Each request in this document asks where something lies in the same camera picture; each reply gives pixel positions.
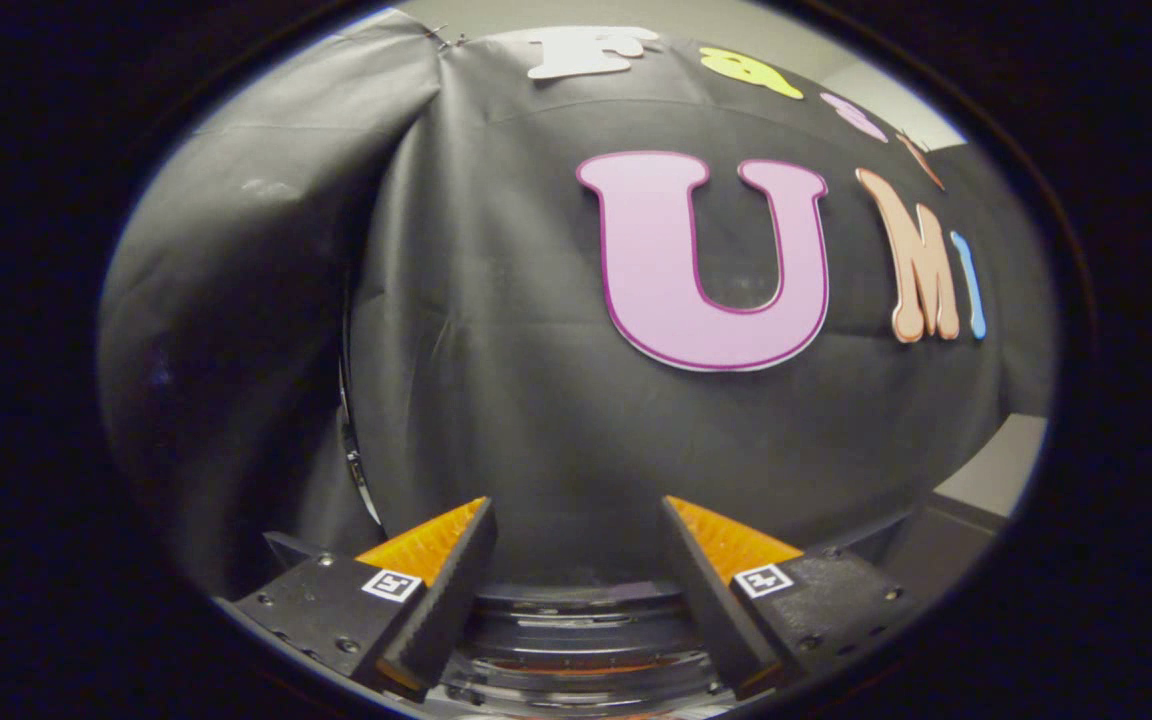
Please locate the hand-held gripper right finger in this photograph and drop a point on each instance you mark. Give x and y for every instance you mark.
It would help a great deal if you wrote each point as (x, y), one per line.
(701, 590)

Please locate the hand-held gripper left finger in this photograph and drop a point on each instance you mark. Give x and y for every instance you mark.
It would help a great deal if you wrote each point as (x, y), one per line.
(456, 590)

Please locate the grey washing machine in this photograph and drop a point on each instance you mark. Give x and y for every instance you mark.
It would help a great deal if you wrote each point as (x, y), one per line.
(576, 640)

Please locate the metal backdrop stand pole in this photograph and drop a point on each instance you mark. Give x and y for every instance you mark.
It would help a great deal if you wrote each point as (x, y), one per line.
(353, 460)

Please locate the black backdrop cloth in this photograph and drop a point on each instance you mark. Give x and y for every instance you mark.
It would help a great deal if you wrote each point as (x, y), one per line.
(516, 400)

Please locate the white cabinet with grey top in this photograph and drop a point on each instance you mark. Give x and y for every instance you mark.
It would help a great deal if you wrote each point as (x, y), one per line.
(996, 470)

